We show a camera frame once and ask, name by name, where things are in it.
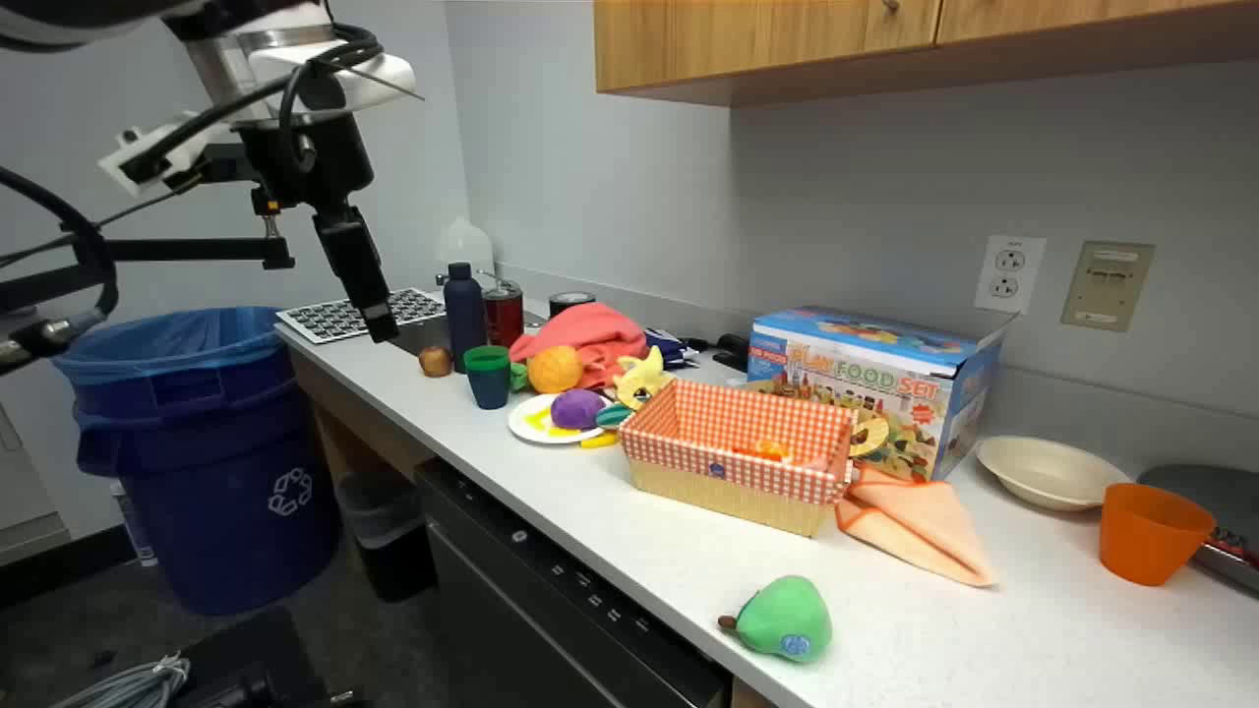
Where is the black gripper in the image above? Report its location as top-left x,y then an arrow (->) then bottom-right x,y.
308,199 -> 401,346

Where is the green pear toy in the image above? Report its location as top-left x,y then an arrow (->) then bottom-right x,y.
715,569 -> 839,667

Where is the blue small object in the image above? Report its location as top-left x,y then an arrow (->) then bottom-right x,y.
644,326 -> 700,375

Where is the orange checkered basket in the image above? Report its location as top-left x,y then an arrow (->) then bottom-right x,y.
612,377 -> 860,539

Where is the orange toy in basket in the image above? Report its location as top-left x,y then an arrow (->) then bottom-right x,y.
729,434 -> 793,462

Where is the grey keyboard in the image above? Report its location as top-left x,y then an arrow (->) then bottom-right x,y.
270,284 -> 451,348

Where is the dark blue bottle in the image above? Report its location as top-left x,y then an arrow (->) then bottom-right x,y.
441,259 -> 490,367

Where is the green and blue cup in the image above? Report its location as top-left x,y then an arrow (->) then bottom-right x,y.
455,341 -> 517,414

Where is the red jar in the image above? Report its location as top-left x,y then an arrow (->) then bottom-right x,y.
481,280 -> 528,348

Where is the orange toy fruit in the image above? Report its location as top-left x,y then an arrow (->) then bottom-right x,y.
524,341 -> 589,398

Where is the white plate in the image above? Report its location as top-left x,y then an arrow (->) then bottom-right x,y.
502,390 -> 627,451

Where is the dark can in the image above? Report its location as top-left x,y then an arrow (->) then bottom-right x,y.
545,287 -> 597,323

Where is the pink red cloth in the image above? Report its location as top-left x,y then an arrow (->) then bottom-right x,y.
509,299 -> 654,392

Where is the small black trash bin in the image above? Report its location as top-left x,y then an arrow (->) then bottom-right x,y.
336,468 -> 441,607

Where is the purple eggplant toy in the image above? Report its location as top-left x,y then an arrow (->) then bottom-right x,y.
545,384 -> 635,436

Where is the blue recycling bin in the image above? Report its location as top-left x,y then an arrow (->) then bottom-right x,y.
50,303 -> 346,621

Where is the yellow plush toy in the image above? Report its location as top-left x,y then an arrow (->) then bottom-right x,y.
611,341 -> 673,414

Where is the black dishwasher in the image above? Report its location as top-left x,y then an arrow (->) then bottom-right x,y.
413,451 -> 736,708

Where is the grey cloth rag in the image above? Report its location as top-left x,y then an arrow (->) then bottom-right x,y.
47,649 -> 197,708

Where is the toy food cardboard box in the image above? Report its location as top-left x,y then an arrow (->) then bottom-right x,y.
742,303 -> 1011,482

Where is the orange folded napkin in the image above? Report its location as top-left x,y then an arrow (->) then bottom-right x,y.
829,461 -> 1002,594

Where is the beige bowl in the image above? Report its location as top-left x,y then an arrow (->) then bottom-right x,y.
972,434 -> 1132,514

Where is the orange plastic cup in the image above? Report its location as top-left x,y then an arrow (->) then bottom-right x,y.
1094,481 -> 1220,588

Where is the grey pan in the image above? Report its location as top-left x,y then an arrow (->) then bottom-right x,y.
1136,461 -> 1259,600

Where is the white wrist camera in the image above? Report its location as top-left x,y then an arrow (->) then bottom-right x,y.
96,116 -> 254,195

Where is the white wall outlet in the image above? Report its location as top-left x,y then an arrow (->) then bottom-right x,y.
972,232 -> 1052,320

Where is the beige wall plate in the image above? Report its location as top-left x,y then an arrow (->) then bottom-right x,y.
1058,236 -> 1161,335

